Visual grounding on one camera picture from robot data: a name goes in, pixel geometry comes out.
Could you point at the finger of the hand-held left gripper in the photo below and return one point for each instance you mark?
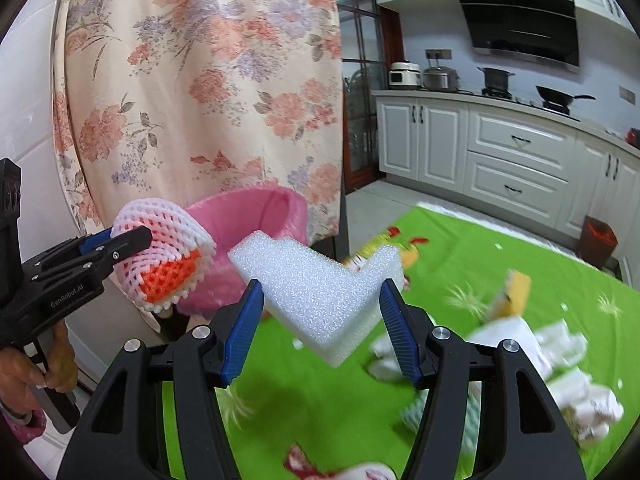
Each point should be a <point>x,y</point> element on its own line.
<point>127,242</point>
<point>97,241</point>

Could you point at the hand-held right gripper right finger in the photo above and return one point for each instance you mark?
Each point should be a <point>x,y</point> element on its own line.
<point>400,335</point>

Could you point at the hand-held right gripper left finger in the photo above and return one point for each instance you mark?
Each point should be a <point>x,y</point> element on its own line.
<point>245,335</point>

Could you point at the foam fruit net orange core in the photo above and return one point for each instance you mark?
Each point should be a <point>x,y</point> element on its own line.
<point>165,255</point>

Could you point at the green striped white foam net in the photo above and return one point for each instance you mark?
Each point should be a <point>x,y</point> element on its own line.
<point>415,410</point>

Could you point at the white angled foam block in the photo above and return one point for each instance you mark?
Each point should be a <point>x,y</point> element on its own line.
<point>315,285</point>

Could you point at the white tissue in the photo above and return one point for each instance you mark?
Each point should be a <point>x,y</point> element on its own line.
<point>505,345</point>

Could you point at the waste bin with pink liner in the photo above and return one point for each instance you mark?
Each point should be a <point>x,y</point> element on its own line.
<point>240,215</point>

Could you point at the yellow sponge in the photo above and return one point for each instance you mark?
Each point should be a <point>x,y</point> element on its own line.
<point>512,292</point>

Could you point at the small white foam block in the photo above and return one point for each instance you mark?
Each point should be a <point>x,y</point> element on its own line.
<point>557,350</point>

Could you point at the person's left hand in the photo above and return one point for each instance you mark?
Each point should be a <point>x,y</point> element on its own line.
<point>17,375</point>

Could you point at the green cartoon printed tablecloth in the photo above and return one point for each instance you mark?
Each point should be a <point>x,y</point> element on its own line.
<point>500,240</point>

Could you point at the white refrigerator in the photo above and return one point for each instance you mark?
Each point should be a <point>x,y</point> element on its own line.
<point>30,110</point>

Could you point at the floral curtain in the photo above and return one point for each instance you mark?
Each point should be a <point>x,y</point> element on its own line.
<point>200,85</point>

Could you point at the white lower kitchen cabinets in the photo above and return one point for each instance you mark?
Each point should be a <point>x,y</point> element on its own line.
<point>515,160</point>

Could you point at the small red floor bin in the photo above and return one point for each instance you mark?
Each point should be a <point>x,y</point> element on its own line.
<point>597,242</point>

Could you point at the wooden framed glass door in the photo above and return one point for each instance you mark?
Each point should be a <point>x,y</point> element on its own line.
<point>365,85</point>

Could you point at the white rice cooker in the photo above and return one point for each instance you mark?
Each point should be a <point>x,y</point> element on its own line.
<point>404,76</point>

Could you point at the steel pressure cooker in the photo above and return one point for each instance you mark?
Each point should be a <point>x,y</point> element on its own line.
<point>440,79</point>

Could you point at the gas stove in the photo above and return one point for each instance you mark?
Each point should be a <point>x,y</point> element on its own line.
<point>525,102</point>

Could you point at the black stockpot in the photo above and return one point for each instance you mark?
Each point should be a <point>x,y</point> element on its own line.
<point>495,80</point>

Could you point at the black wok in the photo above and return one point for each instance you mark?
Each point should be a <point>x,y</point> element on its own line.
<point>555,96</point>

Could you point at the beige kitchen countertop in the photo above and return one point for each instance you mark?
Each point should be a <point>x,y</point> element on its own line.
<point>600,130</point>

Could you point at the red and black kettle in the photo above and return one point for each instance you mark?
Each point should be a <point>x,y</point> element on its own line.
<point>634,137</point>

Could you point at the black range hood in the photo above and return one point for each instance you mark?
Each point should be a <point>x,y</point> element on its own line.
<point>520,20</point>

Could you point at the dark double wall outlet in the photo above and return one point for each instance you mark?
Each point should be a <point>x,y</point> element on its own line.
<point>438,54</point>

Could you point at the small wall outlet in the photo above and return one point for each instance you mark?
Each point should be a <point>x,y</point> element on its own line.
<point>627,93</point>

